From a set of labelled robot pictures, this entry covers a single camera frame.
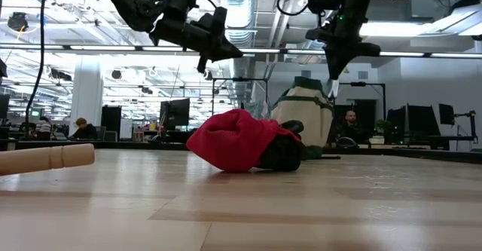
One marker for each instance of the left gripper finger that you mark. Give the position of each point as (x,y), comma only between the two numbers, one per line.
(224,46)
(222,55)

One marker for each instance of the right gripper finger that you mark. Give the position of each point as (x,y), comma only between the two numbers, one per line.
(343,62)
(332,64)

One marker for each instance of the cream green canvas gardening bag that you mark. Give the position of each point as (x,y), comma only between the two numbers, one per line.
(305,123)

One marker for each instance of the red black gardening glove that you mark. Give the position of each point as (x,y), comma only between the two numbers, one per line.
(233,141)

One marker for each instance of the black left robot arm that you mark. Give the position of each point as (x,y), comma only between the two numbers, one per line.
(128,2)

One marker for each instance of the rig light bar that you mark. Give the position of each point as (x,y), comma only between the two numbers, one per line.
(282,51)

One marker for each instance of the round ceiling fixture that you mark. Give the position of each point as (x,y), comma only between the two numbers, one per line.
(303,0)

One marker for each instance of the long ceiling light panel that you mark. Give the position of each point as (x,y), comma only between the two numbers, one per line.
(399,28)

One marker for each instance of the person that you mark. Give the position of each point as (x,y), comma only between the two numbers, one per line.
(84,130)
(44,128)
(353,128)

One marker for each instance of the black computer monitor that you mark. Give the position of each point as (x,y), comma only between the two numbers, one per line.
(397,124)
(3,107)
(175,113)
(423,121)
(446,114)

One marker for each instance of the green potted plant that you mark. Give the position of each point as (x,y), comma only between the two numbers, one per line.
(384,127)

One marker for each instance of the black dome-shaped object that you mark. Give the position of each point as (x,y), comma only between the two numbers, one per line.
(346,142)

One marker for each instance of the black cabinet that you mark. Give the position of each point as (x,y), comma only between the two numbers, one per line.
(111,121)

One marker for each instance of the white square pillar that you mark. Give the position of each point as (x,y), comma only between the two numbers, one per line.
(84,100)

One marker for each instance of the black table border strip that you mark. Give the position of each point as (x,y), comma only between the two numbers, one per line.
(56,145)

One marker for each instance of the silver spiral air duct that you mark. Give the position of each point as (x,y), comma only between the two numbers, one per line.
(239,21)

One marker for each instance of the black metal station frame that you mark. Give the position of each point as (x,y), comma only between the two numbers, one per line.
(367,84)

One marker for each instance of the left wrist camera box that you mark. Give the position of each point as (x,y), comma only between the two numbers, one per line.
(179,2)

